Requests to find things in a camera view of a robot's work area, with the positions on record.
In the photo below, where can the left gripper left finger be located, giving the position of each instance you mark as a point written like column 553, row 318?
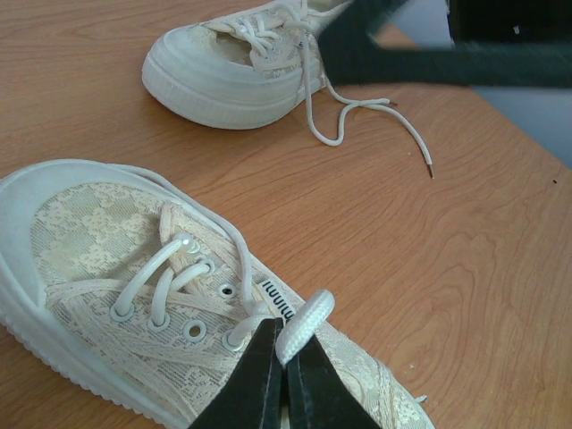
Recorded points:
column 251, row 398

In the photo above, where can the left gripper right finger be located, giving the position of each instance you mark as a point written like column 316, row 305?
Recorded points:
column 317, row 397

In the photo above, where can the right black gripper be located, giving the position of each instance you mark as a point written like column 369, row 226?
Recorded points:
column 496, row 43

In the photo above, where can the white lace sneaker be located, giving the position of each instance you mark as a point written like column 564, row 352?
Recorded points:
column 134, row 291
column 246, row 70

